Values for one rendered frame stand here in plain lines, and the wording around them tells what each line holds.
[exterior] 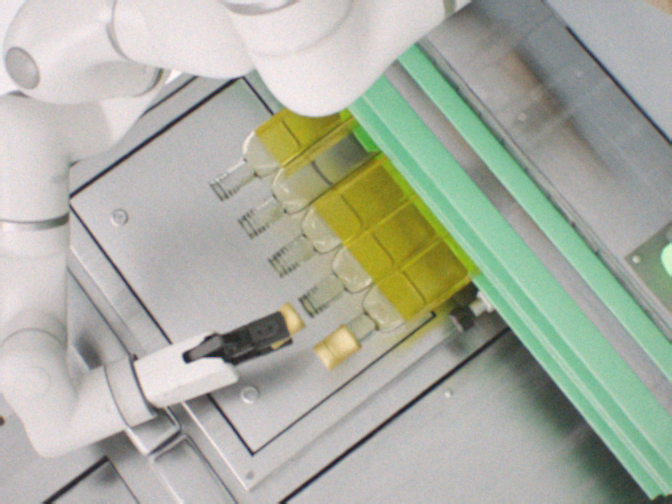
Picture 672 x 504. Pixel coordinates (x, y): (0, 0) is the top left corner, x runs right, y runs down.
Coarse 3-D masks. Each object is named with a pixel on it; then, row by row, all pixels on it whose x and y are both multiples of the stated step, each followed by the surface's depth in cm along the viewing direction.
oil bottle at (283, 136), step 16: (288, 112) 145; (336, 112) 144; (256, 128) 144; (272, 128) 144; (288, 128) 144; (304, 128) 144; (320, 128) 144; (256, 144) 144; (272, 144) 144; (288, 144) 144; (304, 144) 144; (256, 160) 144; (272, 160) 143; (288, 160) 144; (256, 176) 145; (272, 176) 145
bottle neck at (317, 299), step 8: (328, 280) 141; (336, 280) 140; (312, 288) 141; (320, 288) 140; (328, 288) 140; (336, 288) 140; (304, 296) 141; (312, 296) 140; (320, 296) 140; (328, 296) 140; (336, 296) 141; (304, 304) 140; (312, 304) 140; (320, 304) 140; (328, 304) 141; (312, 312) 140; (320, 312) 141
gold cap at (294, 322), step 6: (282, 306) 141; (288, 306) 140; (282, 312) 140; (288, 312) 140; (294, 312) 139; (288, 318) 139; (294, 318) 139; (300, 318) 139; (288, 324) 139; (294, 324) 140; (300, 324) 140; (294, 330) 140; (282, 342) 140
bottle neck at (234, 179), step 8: (240, 160) 145; (232, 168) 145; (240, 168) 145; (248, 168) 145; (224, 176) 144; (232, 176) 144; (240, 176) 144; (248, 176) 145; (216, 184) 144; (224, 184) 144; (232, 184) 144; (240, 184) 145; (216, 192) 144; (224, 192) 144; (232, 192) 145; (224, 200) 145
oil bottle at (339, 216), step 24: (384, 168) 142; (336, 192) 141; (360, 192) 141; (384, 192) 141; (408, 192) 142; (312, 216) 141; (336, 216) 141; (360, 216) 141; (312, 240) 141; (336, 240) 140
